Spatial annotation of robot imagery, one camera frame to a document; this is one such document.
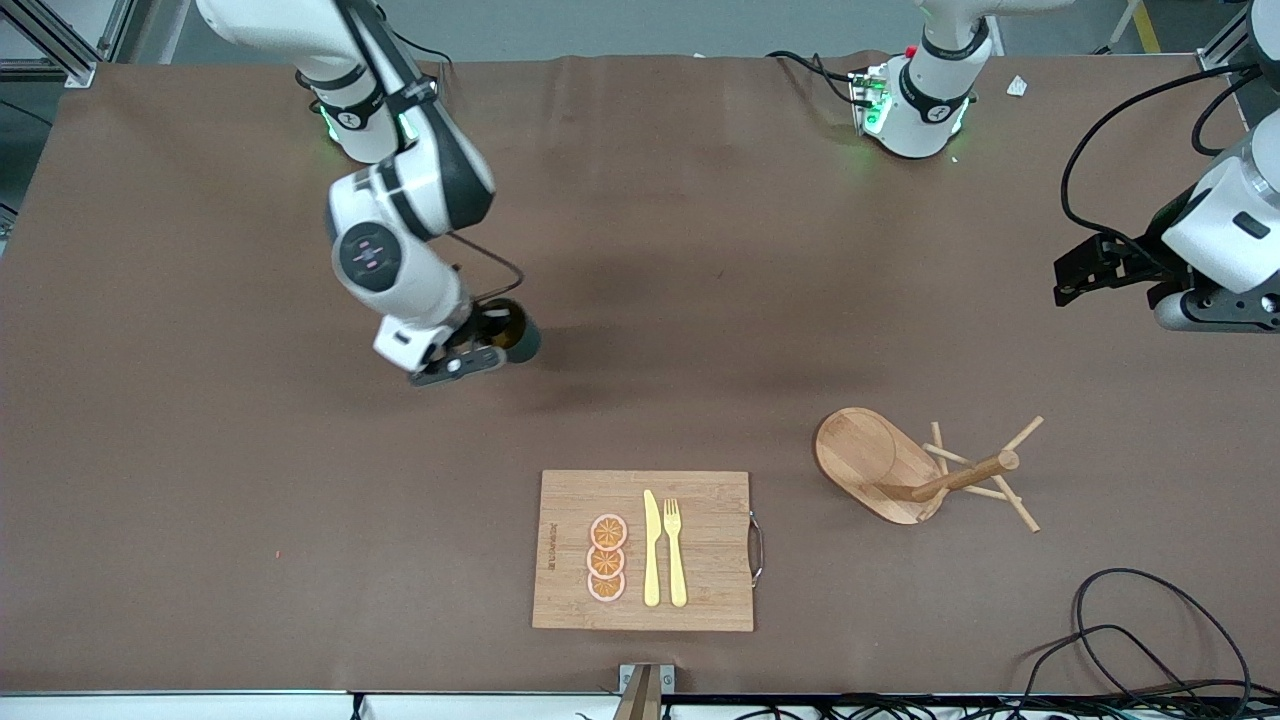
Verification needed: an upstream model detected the dark green cup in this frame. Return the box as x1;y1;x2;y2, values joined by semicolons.
478;298;542;364

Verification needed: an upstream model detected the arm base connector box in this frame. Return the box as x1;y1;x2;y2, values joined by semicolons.
848;65;893;136

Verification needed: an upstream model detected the wooden cup rack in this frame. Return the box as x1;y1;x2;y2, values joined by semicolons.
814;406;1045;534

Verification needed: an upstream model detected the brown table cover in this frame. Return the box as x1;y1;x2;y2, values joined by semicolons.
0;52;1280;696

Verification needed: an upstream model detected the yellow plastic knife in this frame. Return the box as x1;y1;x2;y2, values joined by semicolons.
643;489;661;608

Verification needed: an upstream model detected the yellow plastic fork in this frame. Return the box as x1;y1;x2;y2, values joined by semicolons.
663;498;689;609

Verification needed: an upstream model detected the wooden cutting board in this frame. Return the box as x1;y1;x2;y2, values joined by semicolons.
532;470;766;633

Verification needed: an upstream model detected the aluminium frame profile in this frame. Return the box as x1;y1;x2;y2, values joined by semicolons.
1198;0;1280;79
0;0;136;89

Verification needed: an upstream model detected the black looped cable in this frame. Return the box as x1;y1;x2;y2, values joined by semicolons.
1072;568;1253;720
1018;624;1211;720

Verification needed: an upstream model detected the black arm base cable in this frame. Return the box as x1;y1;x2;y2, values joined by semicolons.
767;49;861;106

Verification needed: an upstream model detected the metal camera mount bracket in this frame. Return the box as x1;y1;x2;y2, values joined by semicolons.
618;663;676;720

